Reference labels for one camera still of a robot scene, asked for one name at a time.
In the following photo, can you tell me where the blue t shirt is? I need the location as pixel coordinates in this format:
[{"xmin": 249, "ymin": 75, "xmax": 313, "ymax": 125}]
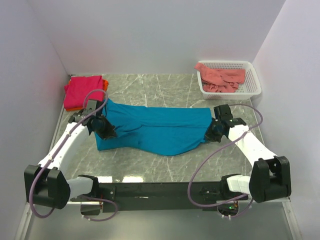
[{"xmin": 95, "ymin": 99, "xmax": 212, "ymax": 156}]

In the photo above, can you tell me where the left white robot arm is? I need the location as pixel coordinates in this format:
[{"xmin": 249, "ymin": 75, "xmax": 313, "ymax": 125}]
[{"xmin": 24, "ymin": 99, "xmax": 117, "ymax": 209}]

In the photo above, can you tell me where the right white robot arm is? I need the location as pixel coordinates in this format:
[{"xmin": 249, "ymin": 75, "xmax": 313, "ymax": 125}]
[{"xmin": 205, "ymin": 104, "xmax": 292, "ymax": 203}]

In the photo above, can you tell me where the folded magenta t shirt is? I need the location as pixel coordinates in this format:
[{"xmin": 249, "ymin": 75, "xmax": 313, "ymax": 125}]
[{"xmin": 63, "ymin": 75, "xmax": 104, "ymax": 110}]

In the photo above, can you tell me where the folded orange t shirt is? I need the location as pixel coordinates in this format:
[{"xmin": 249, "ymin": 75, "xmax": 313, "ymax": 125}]
[{"xmin": 65, "ymin": 79, "xmax": 109, "ymax": 112}]

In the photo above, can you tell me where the salmon pink t shirt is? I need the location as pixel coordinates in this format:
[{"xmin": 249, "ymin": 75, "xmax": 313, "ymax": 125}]
[{"xmin": 194, "ymin": 62, "xmax": 246, "ymax": 93}]

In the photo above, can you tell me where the white plastic basket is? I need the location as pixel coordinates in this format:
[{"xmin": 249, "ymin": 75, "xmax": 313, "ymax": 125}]
[{"xmin": 197, "ymin": 60, "xmax": 262, "ymax": 100}]

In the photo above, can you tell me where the black base beam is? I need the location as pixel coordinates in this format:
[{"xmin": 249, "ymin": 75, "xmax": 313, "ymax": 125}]
[{"xmin": 83, "ymin": 181, "xmax": 241, "ymax": 211}]

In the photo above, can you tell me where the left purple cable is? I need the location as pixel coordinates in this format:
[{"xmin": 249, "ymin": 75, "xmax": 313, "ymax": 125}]
[{"xmin": 28, "ymin": 89, "xmax": 120, "ymax": 223}]

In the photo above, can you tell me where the purple cable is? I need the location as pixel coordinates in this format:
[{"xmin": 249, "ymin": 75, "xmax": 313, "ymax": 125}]
[
  {"xmin": 187, "ymin": 103, "xmax": 265, "ymax": 220},
  {"xmin": 28, "ymin": 89, "xmax": 120, "ymax": 223}
]

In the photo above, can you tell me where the aluminium rail frame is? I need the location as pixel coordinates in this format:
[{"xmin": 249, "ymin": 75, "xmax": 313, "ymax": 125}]
[{"xmin": 24, "ymin": 74, "xmax": 299, "ymax": 240}]

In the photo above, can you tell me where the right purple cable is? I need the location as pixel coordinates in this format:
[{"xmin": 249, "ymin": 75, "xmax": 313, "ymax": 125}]
[{"xmin": 187, "ymin": 103, "xmax": 265, "ymax": 220}]

